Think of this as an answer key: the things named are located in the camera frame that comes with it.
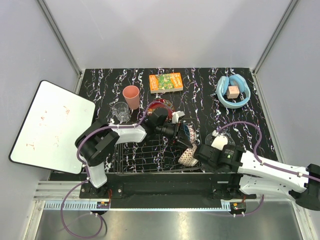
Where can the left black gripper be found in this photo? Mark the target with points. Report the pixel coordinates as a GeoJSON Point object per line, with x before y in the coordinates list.
{"type": "Point", "coordinates": [182, 137]}

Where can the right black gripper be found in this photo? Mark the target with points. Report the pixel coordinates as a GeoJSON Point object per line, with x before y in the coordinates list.
{"type": "Point", "coordinates": [206, 166]}

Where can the blue patterned ceramic bowl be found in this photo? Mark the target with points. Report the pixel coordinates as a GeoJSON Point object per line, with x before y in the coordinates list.
{"type": "Point", "coordinates": [191, 135]}

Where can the brown patterned ceramic bowl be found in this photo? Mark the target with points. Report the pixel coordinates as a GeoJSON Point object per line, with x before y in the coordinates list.
{"type": "Point", "coordinates": [187, 157]}

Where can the black wire dish rack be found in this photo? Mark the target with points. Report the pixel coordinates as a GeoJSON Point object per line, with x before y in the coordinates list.
{"type": "Point", "coordinates": [148, 157]}

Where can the red floral plate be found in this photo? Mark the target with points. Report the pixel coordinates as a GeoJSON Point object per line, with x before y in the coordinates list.
{"type": "Point", "coordinates": [162, 103]}

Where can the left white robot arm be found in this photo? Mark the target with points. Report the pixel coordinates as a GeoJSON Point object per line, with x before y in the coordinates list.
{"type": "Point", "coordinates": [100, 140]}

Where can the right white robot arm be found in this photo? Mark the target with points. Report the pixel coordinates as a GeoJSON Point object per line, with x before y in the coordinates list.
{"type": "Point", "coordinates": [302, 184]}

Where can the clear glass bowl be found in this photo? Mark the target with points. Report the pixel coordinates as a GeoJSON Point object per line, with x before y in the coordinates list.
{"type": "Point", "coordinates": [209, 139]}

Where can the orange green book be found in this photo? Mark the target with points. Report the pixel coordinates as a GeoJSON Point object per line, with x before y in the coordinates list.
{"type": "Point", "coordinates": [165, 83]}

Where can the pink plastic cup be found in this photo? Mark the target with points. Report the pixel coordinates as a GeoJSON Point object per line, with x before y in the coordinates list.
{"type": "Point", "coordinates": [131, 94]}

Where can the clear drinking glass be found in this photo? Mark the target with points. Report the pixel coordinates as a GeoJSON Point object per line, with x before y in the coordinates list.
{"type": "Point", "coordinates": [121, 111]}

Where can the pink dice cube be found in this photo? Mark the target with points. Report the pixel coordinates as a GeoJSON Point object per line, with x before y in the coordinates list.
{"type": "Point", "coordinates": [232, 92]}

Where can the light blue headphones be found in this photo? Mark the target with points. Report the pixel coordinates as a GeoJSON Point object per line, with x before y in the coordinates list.
{"type": "Point", "coordinates": [224, 82]}

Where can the white board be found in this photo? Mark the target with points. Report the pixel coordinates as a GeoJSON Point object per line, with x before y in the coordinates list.
{"type": "Point", "coordinates": [55, 119]}

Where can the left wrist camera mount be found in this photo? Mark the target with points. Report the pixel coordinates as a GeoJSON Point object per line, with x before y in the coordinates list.
{"type": "Point", "coordinates": [176, 116]}

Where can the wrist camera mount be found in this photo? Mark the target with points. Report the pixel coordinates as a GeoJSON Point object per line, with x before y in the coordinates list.
{"type": "Point", "coordinates": [219, 140]}
{"type": "Point", "coordinates": [176, 116]}

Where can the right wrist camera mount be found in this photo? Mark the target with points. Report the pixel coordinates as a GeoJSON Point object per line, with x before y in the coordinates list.
{"type": "Point", "coordinates": [219, 140]}

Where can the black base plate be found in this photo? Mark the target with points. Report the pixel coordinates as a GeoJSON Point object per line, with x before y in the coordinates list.
{"type": "Point", "coordinates": [167, 190]}

